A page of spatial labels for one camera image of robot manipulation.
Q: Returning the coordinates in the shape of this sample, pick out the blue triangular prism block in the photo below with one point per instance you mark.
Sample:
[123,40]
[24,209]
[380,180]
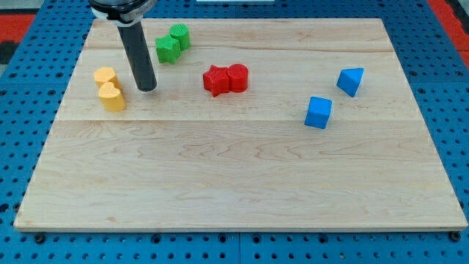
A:
[349,80]

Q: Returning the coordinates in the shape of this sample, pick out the red star block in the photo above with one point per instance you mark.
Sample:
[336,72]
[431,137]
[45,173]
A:
[216,80]

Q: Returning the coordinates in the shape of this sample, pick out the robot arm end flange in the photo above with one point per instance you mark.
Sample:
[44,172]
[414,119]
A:
[123,13]

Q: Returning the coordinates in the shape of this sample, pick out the yellow heart block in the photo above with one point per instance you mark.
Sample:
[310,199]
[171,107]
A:
[111,97]

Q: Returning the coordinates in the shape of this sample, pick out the green star block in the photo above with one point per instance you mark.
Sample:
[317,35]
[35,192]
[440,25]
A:
[168,49]

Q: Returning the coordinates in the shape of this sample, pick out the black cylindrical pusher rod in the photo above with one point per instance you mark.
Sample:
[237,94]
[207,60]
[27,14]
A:
[135,45]

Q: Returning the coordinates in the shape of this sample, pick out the blue cube block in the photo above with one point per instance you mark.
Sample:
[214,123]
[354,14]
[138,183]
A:
[318,112]

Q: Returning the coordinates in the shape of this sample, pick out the green cylinder block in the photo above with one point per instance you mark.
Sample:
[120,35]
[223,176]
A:
[180,32]

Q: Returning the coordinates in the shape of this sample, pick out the red cylinder block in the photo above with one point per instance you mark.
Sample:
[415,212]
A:
[238,77]

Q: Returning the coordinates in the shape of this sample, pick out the wooden board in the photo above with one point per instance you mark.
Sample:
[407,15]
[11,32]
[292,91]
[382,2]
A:
[177,159]

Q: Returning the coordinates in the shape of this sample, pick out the yellow hexagon block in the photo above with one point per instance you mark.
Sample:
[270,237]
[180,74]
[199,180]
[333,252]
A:
[106,74]

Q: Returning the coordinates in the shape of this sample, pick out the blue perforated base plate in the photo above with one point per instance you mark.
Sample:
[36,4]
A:
[34,82]

